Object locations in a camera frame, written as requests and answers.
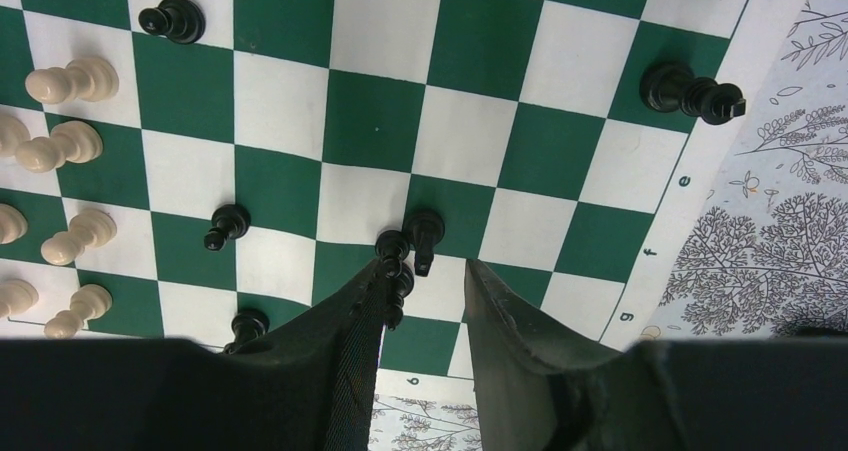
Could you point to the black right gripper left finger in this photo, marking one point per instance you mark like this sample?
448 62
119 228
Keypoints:
306 385

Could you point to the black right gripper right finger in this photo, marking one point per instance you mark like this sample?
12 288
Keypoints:
540 385

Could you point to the green white chess board mat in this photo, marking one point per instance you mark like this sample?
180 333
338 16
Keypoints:
305 112

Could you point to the floral table cloth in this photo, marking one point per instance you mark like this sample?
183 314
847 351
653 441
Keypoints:
620 221

